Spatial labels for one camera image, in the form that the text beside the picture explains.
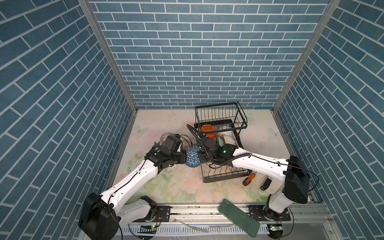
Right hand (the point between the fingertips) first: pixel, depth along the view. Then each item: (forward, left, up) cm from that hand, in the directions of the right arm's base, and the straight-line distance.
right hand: (198, 151), depth 81 cm
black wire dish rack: (+27, -11, -11) cm, 31 cm away
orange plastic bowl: (+27, -4, -13) cm, 30 cm away
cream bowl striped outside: (+12, -18, -4) cm, 22 cm away
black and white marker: (-11, -37, -10) cm, 40 cm away
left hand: (-3, +6, -1) cm, 7 cm away
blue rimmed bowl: (-1, +3, -4) cm, 5 cm away
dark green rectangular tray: (-30, -26, -14) cm, 42 cm away
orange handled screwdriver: (-9, -29, -12) cm, 32 cm away
